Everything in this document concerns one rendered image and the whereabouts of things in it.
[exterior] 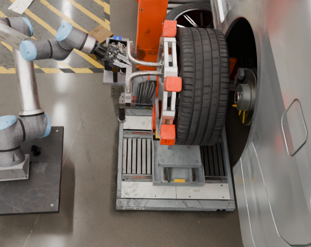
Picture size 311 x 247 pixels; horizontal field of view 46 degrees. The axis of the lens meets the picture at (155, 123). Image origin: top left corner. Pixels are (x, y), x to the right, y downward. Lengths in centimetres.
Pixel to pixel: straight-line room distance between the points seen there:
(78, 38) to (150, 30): 66
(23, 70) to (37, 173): 65
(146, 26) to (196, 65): 58
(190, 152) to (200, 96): 88
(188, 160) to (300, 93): 139
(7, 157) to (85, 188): 64
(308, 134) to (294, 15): 45
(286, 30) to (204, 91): 52
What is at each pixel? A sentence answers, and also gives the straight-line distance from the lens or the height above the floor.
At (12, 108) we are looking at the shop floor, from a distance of 310.
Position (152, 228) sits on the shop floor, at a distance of 260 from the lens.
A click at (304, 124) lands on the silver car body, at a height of 154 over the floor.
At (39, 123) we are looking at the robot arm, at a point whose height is 53.
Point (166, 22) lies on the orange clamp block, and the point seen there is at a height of 112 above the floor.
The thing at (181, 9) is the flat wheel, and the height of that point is 50.
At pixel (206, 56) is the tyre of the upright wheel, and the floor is 118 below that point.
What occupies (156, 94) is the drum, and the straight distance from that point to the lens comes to 203.
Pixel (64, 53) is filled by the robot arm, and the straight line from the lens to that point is 183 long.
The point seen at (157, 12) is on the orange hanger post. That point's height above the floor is 105.
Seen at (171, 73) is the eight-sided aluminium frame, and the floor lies 111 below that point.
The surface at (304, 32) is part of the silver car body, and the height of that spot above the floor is 165.
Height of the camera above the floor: 250
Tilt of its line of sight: 59 degrees down
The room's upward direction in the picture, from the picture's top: 10 degrees clockwise
